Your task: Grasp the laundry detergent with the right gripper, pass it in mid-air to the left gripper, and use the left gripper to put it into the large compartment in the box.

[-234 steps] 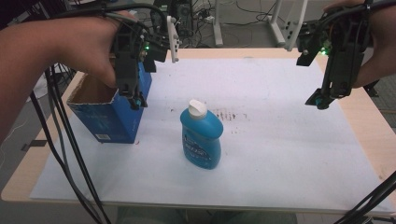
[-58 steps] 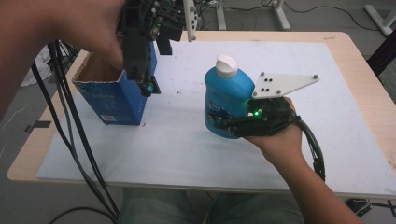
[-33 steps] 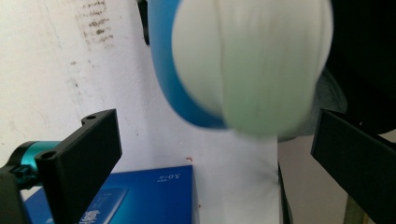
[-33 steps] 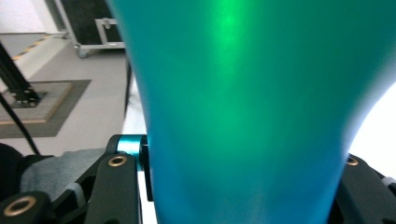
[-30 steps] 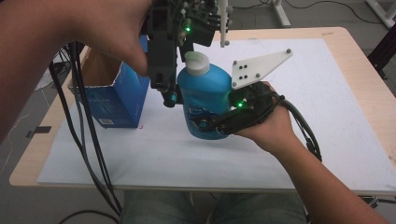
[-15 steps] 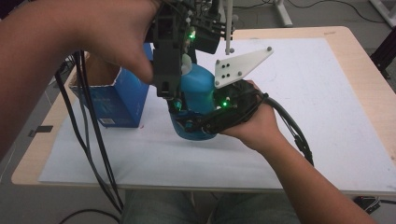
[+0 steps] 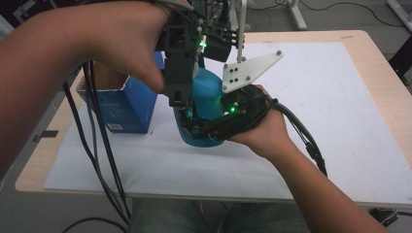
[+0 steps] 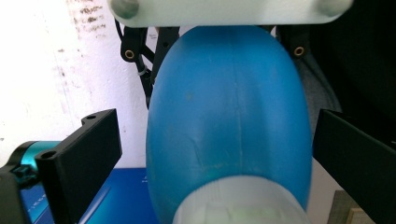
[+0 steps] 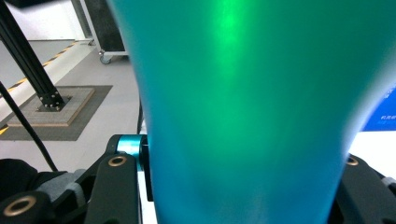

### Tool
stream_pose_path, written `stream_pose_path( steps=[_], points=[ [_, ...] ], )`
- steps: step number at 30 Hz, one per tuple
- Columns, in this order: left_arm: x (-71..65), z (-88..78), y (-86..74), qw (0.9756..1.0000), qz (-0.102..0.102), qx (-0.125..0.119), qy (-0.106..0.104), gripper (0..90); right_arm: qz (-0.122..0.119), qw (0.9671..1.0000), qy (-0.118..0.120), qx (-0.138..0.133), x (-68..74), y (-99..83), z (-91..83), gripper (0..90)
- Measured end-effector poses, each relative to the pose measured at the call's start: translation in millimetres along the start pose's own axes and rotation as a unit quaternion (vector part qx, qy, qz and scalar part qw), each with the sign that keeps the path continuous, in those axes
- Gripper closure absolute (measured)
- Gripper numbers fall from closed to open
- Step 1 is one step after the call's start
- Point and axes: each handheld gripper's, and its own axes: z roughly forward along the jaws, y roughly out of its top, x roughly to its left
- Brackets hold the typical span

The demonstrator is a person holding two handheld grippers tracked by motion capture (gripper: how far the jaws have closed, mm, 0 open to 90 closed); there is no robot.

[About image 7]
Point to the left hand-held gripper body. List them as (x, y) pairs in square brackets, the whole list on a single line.
[(179, 64)]

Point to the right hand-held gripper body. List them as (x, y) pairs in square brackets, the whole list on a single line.
[(246, 106)]

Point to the blue bottle with white cap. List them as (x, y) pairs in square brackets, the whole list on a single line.
[(207, 90)]

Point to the person's right hand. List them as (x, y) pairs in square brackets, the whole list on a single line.
[(268, 136)]

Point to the person's left hand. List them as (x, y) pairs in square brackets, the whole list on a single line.
[(129, 39)]

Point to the blue cardboard box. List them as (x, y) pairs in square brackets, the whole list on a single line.
[(129, 110)]

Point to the white table mat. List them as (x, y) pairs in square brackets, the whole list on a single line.
[(324, 129)]

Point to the person's left leg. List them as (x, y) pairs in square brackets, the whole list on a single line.
[(165, 216)]

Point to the person's leg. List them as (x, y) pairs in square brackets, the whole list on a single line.
[(165, 216), (265, 220)]

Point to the narrow white stand leg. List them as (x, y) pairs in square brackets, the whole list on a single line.
[(296, 16)]

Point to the person's right leg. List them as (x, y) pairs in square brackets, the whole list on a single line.
[(265, 220)]

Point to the black tape strip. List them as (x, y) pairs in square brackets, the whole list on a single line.
[(48, 133)]

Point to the black metal stand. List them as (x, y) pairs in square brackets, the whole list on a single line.
[(403, 61)]

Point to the small black floor device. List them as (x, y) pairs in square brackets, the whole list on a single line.
[(384, 216)]

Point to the wide white stand leg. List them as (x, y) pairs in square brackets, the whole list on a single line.
[(401, 11)]

